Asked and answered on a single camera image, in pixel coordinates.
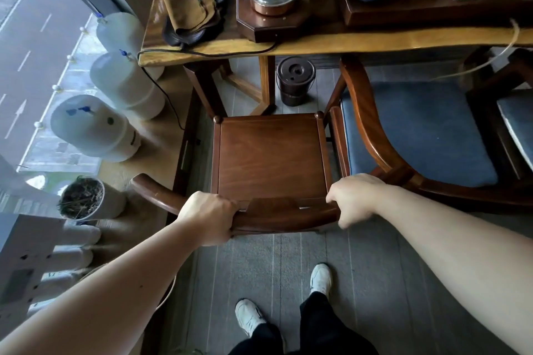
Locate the person's right hand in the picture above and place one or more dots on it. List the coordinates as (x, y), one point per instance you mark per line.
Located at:
(358, 198)

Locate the person's right forearm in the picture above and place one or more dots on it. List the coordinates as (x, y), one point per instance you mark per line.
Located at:
(458, 263)

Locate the white shoe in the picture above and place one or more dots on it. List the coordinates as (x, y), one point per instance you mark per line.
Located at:
(321, 280)
(249, 317)

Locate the blue-cushioned wooden armchair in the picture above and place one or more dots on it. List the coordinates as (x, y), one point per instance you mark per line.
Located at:
(483, 117)
(364, 117)

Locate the black trousers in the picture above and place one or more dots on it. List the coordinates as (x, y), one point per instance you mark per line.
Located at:
(325, 329)

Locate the wooden armchair without cushion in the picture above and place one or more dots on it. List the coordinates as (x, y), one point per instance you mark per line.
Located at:
(270, 155)

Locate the white water purifier unit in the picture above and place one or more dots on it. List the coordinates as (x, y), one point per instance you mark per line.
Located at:
(33, 259)

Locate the wooden table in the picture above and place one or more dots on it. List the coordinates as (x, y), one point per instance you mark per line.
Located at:
(374, 38)

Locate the person's left hand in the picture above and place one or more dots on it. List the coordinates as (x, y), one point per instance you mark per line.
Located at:
(208, 219)

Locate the white pot with dry plant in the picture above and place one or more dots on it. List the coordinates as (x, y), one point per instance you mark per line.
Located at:
(89, 198)

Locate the person's left forearm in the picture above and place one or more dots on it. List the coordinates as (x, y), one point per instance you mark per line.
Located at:
(95, 296)

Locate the white left shoe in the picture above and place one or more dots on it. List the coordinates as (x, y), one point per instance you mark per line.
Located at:
(249, 317)

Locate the black lidded waste bucket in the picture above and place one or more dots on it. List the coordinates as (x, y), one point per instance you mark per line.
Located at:
(295, 84)

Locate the white right shoe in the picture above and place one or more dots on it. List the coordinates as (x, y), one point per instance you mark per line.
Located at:
(321, 280)

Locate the dark blue seat cushion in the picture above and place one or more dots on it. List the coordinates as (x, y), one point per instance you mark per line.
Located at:
(520, 126)
(424, 130)

